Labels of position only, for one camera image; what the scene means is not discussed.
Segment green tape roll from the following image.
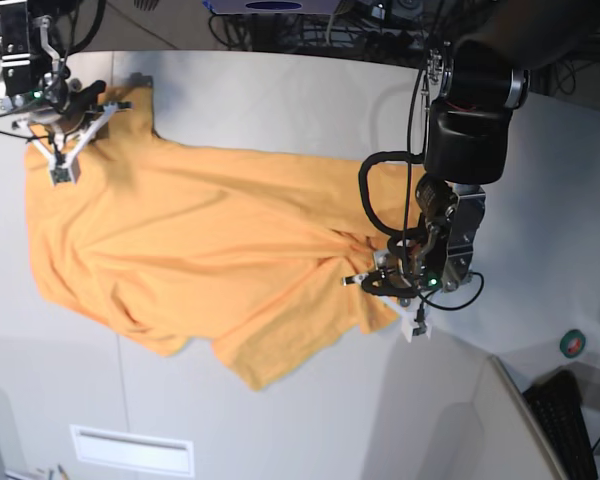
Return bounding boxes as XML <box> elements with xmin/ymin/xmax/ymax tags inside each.
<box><xmin>559</xmin><ymin>329</ymin><xmax>587</xmax><ymax>359</ymax></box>

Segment black keyboard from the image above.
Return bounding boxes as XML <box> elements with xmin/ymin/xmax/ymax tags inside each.
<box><xmin>523</xmin><ymin>370</ymin><xmax>598</xmax><ymax>480</ymax></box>

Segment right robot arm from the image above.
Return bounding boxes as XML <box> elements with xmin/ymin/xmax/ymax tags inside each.
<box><xmin>0</xmin><ymin>1</ymin><xmax>133</xmax><ymax>153</ymax></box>

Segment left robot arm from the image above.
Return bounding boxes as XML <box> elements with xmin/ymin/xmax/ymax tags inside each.
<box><xmin>354</xmin><ymin>1</ymin><xmax>600</xmax><ymax>303</ymax></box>

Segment white partition board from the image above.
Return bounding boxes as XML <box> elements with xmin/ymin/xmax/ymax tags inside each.
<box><xmin>472</xmin><ymin>356</ymin><xmax>567</xmax><ymax>480</ymax></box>

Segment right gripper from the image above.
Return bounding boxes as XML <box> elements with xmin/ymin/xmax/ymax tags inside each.
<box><xmin>12</xmin><ymin>79</ymin><xmax>133</xmax><ymax>142</ymax></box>

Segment yellow orange t-shirt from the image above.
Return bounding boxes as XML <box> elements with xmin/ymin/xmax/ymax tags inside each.
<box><xmin>24</xmin><ymin>87</ymin><xmax>396</xmax><ymax>390</ymax></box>

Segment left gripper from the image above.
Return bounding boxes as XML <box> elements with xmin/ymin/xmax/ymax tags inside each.
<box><xmin>342</xmin><ymin>235</ymin><xmax>445</xmax><ymax>300</ymax></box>

